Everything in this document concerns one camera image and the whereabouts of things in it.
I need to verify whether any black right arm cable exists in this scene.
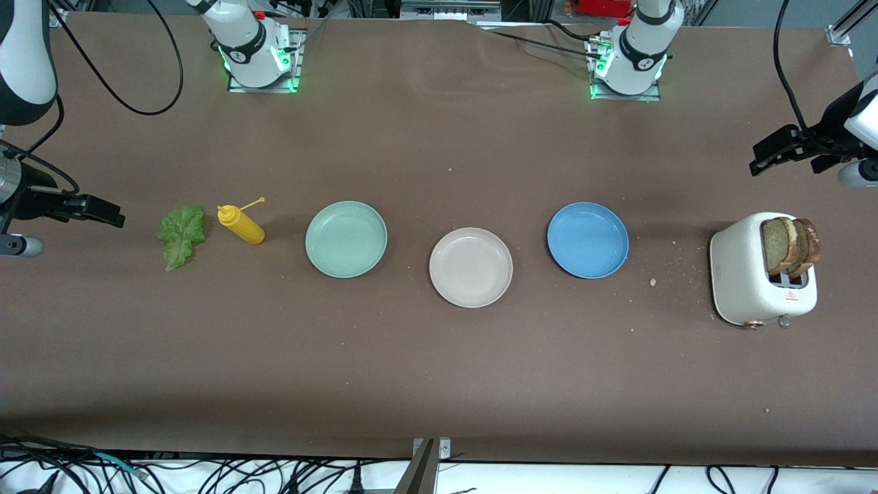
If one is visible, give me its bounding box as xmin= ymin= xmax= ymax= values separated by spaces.
xmin=0 ymin=0 xmax=185 ymax=237

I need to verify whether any red box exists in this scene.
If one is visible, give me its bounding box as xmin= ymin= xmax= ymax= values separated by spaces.
xmin=575 ymin=0 xmax=635 ymax=18

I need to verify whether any green lettuce leaf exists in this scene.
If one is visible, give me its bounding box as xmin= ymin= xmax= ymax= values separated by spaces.
xmin=156 ymin=205 xmax=207 ymax=272

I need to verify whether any blue plate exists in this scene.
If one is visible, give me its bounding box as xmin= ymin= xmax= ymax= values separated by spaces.
xmin=547 ymin=202 xmax=630 ymax=280

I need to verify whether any aluminium frame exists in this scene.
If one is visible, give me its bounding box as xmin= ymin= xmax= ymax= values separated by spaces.
xmin=400 ymin=0 xmax=503 ymax=21

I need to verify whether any teal cable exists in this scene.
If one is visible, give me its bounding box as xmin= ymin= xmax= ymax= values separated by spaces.
xmin=93 ymin=451 xmax=148 ymax=479

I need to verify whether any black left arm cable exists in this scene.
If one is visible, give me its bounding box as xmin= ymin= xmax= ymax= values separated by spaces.
xmin=772 ymin=0 xmax=834 ymax=148

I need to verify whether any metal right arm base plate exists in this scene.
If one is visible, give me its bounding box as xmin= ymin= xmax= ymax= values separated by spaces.
xmin=226 ymin=27 xmax=304 ymax=94

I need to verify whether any silver metal bracket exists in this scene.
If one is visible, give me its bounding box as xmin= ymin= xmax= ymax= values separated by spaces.
xmin=412 ymin=437 xmax=452 ymax=460

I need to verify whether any beige plate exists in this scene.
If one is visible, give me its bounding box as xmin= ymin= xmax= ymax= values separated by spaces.
xmin=429 ymin=227 xmax=514 ymax=309

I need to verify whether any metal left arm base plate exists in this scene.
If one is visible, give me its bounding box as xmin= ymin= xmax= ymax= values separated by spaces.
xmin=586 ymin=38 xmax=663 ymax=102

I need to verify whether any brown bread slice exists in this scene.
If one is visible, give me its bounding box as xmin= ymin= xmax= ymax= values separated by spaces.
xmin=789 ymin=218 xmax=822 ymax=279
xmin=760 ymin=217 xmax=800 ymax=275

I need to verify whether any mint green plate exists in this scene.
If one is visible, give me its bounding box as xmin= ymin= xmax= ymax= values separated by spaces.
xmin=305 ymin=200 xmax=389 ymax=279

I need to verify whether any yellow mustard squeeze bottle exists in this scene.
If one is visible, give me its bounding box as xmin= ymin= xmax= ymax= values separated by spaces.
xmin=217 ymin=197 xmax=266 ymax=246

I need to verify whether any white toaster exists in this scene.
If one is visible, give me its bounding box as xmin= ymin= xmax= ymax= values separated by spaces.
xmin=709 ymin=211 xmax=819 ymax=329

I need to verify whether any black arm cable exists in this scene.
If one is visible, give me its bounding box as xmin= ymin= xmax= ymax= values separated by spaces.
xmin=772 ymin=0 xmax=834 ymax=148
xmin=0 ymin=0 xmax=185 ymax=237

